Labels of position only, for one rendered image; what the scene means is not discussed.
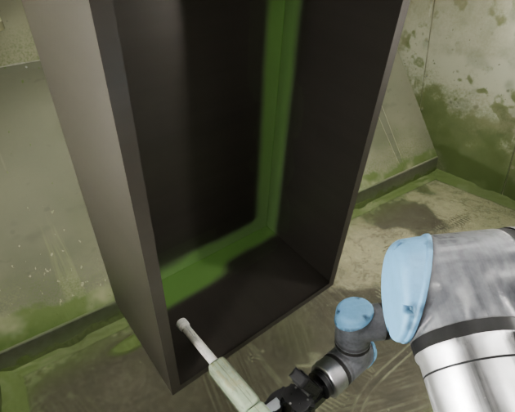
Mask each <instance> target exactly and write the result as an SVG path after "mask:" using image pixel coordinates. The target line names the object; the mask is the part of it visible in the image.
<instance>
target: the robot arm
mask: <svg viewBox="0 0 515 412"><path fill-rule="evenodd" d="M381 294H382V302H379V303H370V302H369V301H367V300H366V299H364V298H358V297H350V298H345V299H343V300H342V301H341V302H340V303H339V304H338V305H337V307H336V311H335V316H334V323H335V337H334V348H333V349H332V350H331V351H330V352H328V353H327V354H326V355H325V356H323V357H322V358H321V359H320V360H317V361H316V363H315V364H314V365H313V366H312V367H311V372H310V373H309V375H307V373H306V372H304V371H303V370H301V369H298V368H296V367H295V368H294V370H293V371H292V372H291V374H290V375H289V377H290V378H291V379H292V382H293V383H294V384H292V383H291V384H290V385H289V386H287V387H284V386H283V387H282V388H281V389H278V390H276V391H274V392H273V393H272V394H270V395H269V397H268V398H267V400H266V402H265V403H264V404H265V405H266V406H267V407H268V408H269V409H270V411H271V412H315V410H316V409H317V408H318V407H319V406H320V405H321V404H322V403H323V402H324V401H325V400H326V399H328V398H330V397H333V398H335V397H337V396H338V395H339V394H340V393H341V392H343V391H344V390H345V389H346V388H347V387H348V385H350V384H351V383H352V382H353V381H354V380H355V379H356V378H357V377H358V376H359V375H361V374H362V373H363V372H364V371H365V370H366V369H368V368H369V367H370V366H371V365H372V364H373V363H374V361H375V360H376V357H377V349H376V346H375V344H374V341H383V340H391V339H393V340H394V341H396V342H398V343H402V344H407V343H410V346H411V349H412V352H413V354H414V359H415V362H416V363H417V364H418V365H419V367H420V369H421V372H422V376H423V380H424V383H425V386H426V388H427V391H428V396H429V399H430V401H431V405H432V409H433V412H515V226H507V227H502V228H498V229H486V230H478V231H462V232H453V233H445V234H436V235H430V234H428V233H427V234H423V235H421V236H416V237H410V238H404V239H400V240H397V241H395V242H394V243H392V244H391V246H390V247H389V248H388V250H387V252H386V254H385V257H384V260H383V269H382V279H381Z"/></svg>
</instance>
